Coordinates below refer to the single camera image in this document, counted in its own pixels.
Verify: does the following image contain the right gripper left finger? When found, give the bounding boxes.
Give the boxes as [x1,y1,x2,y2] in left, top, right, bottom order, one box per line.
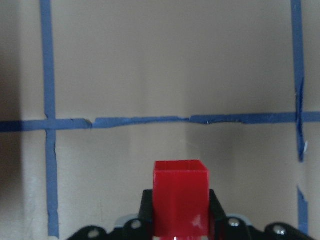
[138,189,153,223]

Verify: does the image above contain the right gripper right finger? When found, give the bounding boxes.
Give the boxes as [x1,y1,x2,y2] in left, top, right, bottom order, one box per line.
[209,189,227,224]

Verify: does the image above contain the red toy block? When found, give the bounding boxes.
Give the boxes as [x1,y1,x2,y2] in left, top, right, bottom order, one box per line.
[152,159,210,239]

